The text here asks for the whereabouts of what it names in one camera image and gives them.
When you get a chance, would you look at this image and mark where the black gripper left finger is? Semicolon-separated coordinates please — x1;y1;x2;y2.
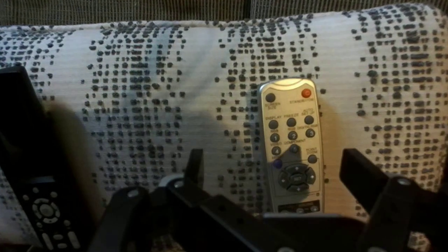
88;147;281;252

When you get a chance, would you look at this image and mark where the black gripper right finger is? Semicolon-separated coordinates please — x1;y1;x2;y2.
339;147;448;252

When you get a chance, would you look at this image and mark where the grey remote control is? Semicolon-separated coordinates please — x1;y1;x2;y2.
256;77;326;215

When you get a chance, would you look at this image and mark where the black remote control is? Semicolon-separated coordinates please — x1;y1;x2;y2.
0;64;97;252

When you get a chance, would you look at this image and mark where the white pillow with dot print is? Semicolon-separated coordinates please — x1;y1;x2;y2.
0;3;448;252

